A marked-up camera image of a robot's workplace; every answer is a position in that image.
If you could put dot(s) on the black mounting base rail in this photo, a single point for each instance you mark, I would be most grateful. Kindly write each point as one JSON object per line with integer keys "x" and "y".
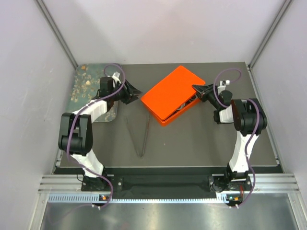
{"x": 156, "y": 188}

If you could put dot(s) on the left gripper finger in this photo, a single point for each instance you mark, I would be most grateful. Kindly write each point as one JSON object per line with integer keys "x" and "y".
{"x": 131, "y": 89}
{"x": 131, "y": 98}

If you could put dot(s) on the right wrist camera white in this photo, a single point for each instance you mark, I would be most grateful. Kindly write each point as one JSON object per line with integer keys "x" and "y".
{"x": 222, "y": 85}

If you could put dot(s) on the orange chocolate box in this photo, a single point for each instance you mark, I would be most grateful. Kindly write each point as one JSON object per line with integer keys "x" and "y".
{"x": 179, "y": 111}

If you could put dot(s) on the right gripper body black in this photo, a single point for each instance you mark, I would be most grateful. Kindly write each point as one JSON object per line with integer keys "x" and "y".
{"x": 213, "y": 98}

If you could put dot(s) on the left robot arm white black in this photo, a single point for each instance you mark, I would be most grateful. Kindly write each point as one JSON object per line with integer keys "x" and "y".
{"x": 76, "y": 131}

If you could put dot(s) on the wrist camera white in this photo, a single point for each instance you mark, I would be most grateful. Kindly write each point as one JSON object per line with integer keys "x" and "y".
{"x": 109, "y": 84}
{"x": 222, "y": 85}

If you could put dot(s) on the floral blue tray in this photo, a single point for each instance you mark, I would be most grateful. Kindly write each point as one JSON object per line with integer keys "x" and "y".
{"x": 81, "y": 94}

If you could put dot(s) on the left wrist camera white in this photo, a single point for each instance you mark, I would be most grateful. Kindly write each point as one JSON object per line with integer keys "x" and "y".
{"x": 109, "y": 84}

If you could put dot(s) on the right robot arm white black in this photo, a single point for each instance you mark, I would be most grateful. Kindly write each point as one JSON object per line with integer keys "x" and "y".
{"x": 249, "y": 121}

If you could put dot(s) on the metal tongs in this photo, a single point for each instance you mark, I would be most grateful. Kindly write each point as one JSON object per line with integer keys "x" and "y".
{"x": 138, "y": 128}

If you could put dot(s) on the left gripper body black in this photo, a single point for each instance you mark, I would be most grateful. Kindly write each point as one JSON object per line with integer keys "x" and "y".
{"x": 121, "y": 95}

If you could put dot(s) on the orange box lid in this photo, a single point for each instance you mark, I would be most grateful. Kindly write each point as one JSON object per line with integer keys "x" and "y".
{"x": 171, "y": 92}

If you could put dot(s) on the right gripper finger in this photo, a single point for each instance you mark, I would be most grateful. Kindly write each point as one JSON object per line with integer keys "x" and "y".
{"x": 202, "y": 95}
{"x": 203, "y": 88}

